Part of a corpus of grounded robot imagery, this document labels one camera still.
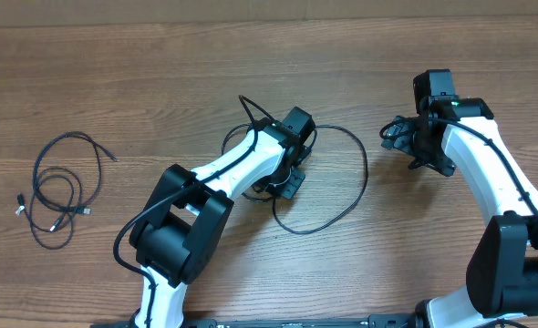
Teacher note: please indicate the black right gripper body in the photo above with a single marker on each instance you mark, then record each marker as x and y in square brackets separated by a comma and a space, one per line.
[403, 139]

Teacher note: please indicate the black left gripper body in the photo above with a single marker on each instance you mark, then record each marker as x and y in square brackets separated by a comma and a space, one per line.
[285, 184]

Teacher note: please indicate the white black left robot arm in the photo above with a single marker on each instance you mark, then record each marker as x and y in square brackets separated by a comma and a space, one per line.
[180, 227]

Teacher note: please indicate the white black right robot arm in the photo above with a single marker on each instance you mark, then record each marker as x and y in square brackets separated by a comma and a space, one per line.
[448, 134]

